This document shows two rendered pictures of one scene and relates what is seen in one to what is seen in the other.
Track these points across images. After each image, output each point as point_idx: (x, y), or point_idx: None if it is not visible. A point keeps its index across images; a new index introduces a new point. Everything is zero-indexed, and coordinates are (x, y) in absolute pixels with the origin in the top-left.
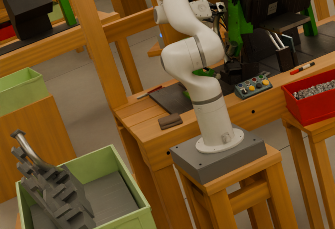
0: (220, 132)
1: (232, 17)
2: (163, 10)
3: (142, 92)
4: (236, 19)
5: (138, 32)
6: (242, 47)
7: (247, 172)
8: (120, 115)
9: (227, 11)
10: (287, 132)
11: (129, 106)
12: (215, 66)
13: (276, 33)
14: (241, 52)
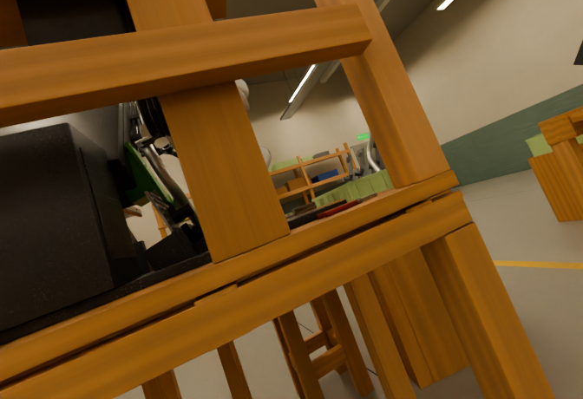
0: None
1: (148, 169)
2: None
3: (376, 199)
4: (153, 173)
5: (288, 68)
6: (128, 241)
7: None
8: (388, 189)
9: (95, 162)
10: None
11: (383, 192)
12: (172, 279)
13: (140, 214)
14: (129, 254)
